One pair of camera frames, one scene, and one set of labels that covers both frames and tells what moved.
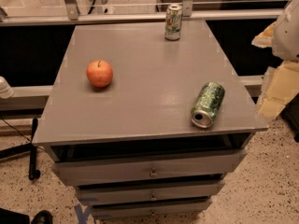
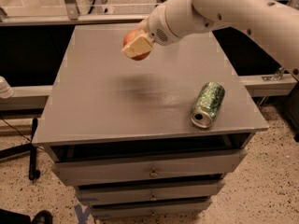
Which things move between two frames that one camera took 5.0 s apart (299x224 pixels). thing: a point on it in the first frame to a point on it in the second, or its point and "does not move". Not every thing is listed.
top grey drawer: [80, 174] does not move
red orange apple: [99, 73] to [129, 37]
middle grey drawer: [179, 192] does not move
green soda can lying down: [210, 97] does not move
